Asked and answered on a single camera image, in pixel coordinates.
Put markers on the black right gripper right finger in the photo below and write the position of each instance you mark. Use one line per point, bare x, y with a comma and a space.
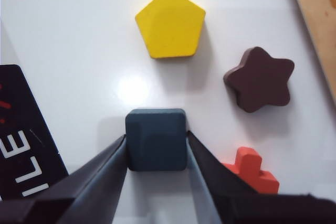
207, 176

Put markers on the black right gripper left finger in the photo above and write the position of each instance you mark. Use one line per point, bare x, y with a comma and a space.
99, 182

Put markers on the dark blue square block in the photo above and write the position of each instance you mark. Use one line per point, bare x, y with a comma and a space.
155, 140

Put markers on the orange plus block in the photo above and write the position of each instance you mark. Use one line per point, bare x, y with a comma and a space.
249, 166

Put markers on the black plate with white lettering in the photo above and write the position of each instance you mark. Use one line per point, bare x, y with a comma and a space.
21, 108

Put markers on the brown star block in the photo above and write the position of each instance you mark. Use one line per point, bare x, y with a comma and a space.
260, 79

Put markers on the yellow pentagon block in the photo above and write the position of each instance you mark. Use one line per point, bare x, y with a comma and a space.
170, 24

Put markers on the wooden number shape puzzle board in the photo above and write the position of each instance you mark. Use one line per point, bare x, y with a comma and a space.
320, 11

